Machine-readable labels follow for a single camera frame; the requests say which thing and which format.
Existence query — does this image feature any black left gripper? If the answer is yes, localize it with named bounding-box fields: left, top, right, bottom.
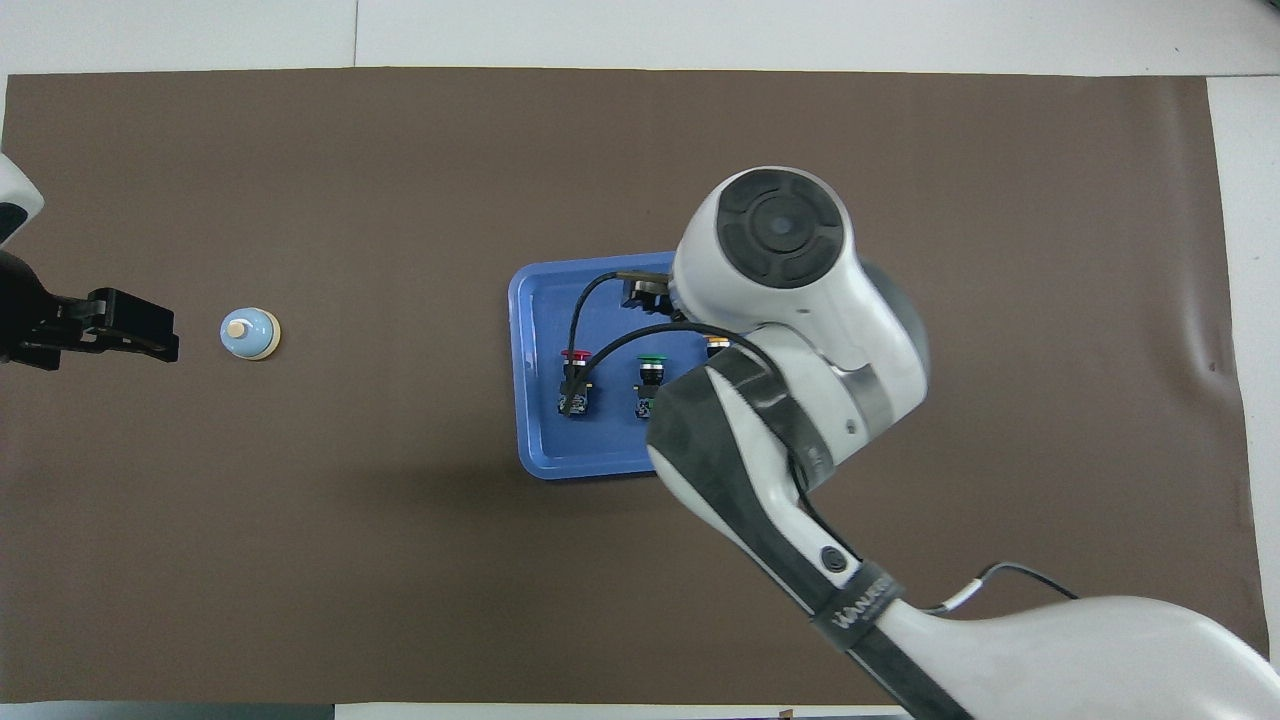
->
left=0, top=250, right=180, bottom=371

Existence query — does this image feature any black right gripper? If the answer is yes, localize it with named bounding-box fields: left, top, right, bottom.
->
left=620, top=270, right=686, bottom=321

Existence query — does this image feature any green push button switch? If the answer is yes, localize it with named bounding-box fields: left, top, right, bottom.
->
left=634, top=353, right=669, bottom=421

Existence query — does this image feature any red push button switch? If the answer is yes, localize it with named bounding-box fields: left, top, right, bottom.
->
left=557, top=349, right=596, bottom=418

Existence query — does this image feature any light blue call bell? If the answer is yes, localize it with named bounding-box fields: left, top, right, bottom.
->
left=220, top=308, right=282, bottom=361

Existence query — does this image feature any blue plastic tray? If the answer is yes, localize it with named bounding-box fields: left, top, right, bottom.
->
left=508, top=250, right=701, bottom=481

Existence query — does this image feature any brown table mat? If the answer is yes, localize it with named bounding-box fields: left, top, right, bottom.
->
left=0, top=66, right=1266, bottom=706

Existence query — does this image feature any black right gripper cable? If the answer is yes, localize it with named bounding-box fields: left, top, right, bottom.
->
left=560, top=270, right=1081, bottom=613

